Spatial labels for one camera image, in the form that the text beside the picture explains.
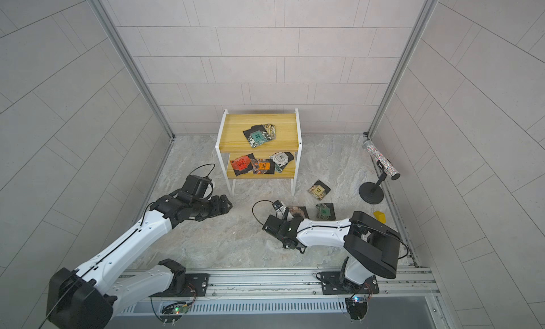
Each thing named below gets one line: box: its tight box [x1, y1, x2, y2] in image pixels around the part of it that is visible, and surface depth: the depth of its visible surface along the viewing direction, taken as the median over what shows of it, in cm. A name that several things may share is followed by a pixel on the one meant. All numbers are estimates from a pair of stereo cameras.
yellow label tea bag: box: [307, 179, 332, 201], surface depth 96 cm
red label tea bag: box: [229, 153, 256, 177], surface depth 86 cm
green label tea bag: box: [315, 202, 336, 221], surface depth 91 cm
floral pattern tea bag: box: [263, 123, 277, 140], surface depth 77 cm
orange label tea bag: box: [250, 158, 276, 175], surface depth 86 cm
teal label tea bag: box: [242, 124, 272, 149], surface depth 74 cm
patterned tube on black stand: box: [359, 138, 401, 205], surface depth 89 cm
